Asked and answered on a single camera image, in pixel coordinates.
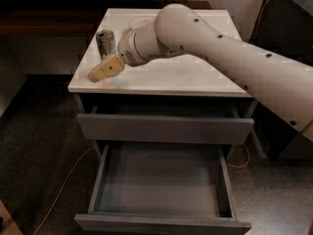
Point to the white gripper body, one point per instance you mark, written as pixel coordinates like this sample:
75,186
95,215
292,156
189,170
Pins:
127,51

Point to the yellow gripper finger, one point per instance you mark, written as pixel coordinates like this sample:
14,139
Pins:
110,66

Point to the silver blue redbull can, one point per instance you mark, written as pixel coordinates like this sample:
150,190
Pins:
106,43

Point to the grey drawer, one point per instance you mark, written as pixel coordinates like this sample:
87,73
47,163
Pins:
181,122
162,189

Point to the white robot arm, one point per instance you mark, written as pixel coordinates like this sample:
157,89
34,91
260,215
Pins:
282,85

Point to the white top grey drawer cabinet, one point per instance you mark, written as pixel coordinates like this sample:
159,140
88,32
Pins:
180,79

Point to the grey top drawer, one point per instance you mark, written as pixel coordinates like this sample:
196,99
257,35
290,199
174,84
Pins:
181,122

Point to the white paper bowl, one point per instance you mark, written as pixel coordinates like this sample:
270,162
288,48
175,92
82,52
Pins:
141,21

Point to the dark wooden bench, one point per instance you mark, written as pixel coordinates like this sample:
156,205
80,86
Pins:
69,18

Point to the black cabinet on right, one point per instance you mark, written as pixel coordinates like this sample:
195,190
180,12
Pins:
286,28

